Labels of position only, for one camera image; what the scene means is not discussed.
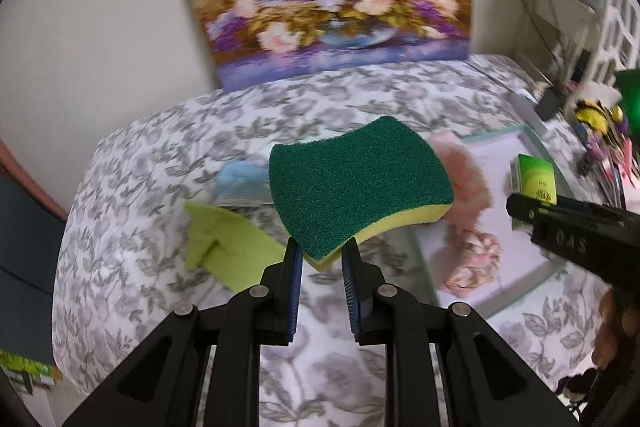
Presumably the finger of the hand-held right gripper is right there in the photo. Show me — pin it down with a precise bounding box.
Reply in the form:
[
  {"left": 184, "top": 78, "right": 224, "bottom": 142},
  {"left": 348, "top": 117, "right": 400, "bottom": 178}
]
[{"left": 506, "top": 193, "right": 601, "bottom": 228}]

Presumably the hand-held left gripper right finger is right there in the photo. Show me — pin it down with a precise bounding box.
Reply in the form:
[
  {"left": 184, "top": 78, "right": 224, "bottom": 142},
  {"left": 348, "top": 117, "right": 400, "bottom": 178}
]
[{"left": 341, "top": 238, "right": 581, "bottom": 427}]

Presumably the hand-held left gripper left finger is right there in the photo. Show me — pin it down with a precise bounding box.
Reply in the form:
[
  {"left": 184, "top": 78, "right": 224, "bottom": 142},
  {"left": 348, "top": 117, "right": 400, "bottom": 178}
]
[{"left": 62, "top": 237, "right": 305, "bottom": 427}]

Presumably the square green tissue packet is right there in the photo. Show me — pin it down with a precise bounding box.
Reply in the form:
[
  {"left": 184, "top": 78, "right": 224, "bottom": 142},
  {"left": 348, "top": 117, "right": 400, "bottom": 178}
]
[{"left": 510, "top": 153, "right": 558, "bottom": 208}]

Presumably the teal shallow box tray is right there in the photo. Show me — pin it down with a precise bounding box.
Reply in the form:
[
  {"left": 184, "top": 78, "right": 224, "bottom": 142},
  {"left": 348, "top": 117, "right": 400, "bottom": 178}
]
[{"left": 407, "top": 124, "right": 581, "bottom": 320}]

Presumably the pink knitted cloth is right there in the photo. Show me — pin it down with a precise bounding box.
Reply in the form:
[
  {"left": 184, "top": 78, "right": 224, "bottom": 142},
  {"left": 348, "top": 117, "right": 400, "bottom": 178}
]
[{"left": 427, "top": 131, "right": 493, "bottom": 228}]

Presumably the pink fabric scrunchie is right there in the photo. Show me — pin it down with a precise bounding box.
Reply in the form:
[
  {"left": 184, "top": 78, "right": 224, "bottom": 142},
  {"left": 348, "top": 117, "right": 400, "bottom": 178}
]
[{"left": 439, "top": 227, "right": 503, "bottom": 299}]

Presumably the green yellow sponge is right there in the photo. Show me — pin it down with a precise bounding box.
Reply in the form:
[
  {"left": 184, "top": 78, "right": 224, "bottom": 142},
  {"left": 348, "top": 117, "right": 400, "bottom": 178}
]
[{"left": 268, "top": 116, "right": 456, "bottom": 273}]

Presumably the person's right hand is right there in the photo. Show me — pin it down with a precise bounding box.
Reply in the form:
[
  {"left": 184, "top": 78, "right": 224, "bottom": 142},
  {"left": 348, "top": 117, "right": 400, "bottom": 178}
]
[{"left": 591, "top": 289, "right": 632, "bottom": 370}]

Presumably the yellow green cloth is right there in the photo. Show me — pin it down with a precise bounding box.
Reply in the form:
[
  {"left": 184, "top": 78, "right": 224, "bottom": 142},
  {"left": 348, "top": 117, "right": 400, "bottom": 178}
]
[{"left": 184, "top": 201, "right": 288, "bottom": 293}]

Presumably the pile of colourful hair clips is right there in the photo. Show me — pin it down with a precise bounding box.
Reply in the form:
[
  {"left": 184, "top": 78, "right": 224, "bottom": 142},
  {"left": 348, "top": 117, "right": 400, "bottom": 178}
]
[{"left": 575, "top": 107, "right": 640, "bottom": 208}]

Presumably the yellow black hair accessory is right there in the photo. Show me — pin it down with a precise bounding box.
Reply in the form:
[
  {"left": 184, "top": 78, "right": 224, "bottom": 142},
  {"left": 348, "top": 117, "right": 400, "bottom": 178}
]
[{"left": 574, "top": 101, "right": 608, "bottom": 130}]

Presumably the white power strip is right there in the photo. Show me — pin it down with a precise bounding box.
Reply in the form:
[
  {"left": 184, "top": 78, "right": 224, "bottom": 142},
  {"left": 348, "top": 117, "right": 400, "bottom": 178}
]
[{"left": 510, "top": 89, "right": 546, "bottom": 132}]

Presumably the black charger adapter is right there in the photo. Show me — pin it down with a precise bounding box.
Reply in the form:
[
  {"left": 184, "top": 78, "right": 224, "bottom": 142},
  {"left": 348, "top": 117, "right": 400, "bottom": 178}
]
[{"left": 536, "top": 87, "right": 562, "bottom": 120}]

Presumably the dark green object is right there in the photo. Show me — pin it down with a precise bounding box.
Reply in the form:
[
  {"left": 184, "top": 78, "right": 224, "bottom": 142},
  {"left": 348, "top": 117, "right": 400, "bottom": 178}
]
[{"left": 614, "top": 69, "right": 640, "bottom": 132}]

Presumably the grey floral blanket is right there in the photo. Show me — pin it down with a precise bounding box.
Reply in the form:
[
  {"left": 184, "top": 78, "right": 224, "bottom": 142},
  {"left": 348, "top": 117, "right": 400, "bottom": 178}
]
[{"left": 51, "top": 54, "right": 640, "bottom": 427}]

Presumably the white lattice rack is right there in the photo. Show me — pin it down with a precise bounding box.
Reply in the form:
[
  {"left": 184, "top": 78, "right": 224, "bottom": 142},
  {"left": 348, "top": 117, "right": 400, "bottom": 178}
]
[{"left": 520, "top": 0, "right": 640, "bottom": 92}]

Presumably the dark blue furniture panel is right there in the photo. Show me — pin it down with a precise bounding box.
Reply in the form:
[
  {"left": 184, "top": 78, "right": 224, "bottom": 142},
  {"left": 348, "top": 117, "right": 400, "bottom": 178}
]
[{"left": 0, "top": 142, "right": 68, "bottom": 368}]

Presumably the green printed box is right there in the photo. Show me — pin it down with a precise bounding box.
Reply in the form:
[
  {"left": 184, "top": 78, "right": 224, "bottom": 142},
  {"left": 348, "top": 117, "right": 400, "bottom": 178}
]
[{"left": 0, "top": 349, "right": 58, "bottom": 395}]

